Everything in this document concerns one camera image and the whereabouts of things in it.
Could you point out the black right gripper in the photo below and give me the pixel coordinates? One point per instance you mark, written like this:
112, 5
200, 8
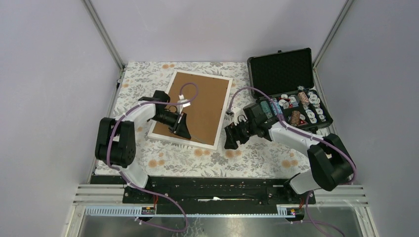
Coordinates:
233, 135

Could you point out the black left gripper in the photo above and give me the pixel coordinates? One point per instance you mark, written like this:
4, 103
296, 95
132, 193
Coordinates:
179, 127

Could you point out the white picture frame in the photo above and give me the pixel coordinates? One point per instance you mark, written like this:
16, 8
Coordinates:
206, 113

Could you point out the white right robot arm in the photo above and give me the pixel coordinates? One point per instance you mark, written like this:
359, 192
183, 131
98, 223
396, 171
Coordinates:
330, 163

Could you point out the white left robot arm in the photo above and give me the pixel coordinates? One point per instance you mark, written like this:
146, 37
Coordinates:
116, 141

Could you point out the floral patterned table mat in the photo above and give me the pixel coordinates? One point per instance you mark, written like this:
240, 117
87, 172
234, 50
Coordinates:
256, 158

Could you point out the brown poker chip stack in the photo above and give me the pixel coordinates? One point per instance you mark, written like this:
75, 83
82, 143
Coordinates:
304, 100

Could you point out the black poker chip case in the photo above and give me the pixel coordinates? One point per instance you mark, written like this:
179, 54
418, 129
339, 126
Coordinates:
279, 77

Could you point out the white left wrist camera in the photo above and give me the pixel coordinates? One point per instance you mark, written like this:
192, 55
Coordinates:
182, 103

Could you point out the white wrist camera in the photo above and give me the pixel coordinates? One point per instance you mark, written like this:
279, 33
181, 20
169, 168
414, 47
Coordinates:
238, 116
182, 103

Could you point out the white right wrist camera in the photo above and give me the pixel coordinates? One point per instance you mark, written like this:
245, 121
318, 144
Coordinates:
238, 116

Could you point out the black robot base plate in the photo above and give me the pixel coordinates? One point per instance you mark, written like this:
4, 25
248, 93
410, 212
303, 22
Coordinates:
175, 188

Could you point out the grey slotted cable duct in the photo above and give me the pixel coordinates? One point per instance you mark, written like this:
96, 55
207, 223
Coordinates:
202, 211

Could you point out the aluminium front rail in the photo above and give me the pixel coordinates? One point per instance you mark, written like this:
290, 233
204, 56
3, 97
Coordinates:
117, 195

